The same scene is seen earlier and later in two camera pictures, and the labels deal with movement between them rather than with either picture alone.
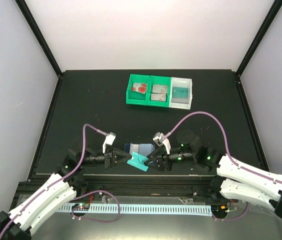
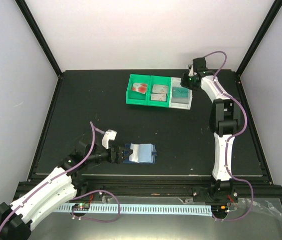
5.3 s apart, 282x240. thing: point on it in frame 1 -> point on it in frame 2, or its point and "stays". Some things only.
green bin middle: [160, 80] stays
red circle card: [139, 87] stays
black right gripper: [164, 162] -> [184, 83]
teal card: [138, 161] -> [180, 92]
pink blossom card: [159, 97] stays
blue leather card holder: [143, 149] stays
